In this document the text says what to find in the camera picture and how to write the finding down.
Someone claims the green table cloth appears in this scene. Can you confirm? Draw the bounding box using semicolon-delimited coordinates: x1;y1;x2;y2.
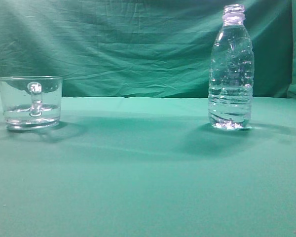
0;97;296;237

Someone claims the clear plastic water bottle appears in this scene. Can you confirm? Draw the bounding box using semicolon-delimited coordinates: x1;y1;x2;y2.
208;3;255;130

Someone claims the clear glass mug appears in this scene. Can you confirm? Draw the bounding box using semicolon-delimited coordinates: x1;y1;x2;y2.
0;76;63;131

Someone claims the green backdrop cloth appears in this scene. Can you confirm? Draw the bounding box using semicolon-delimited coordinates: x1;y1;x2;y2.
0;0;296;98

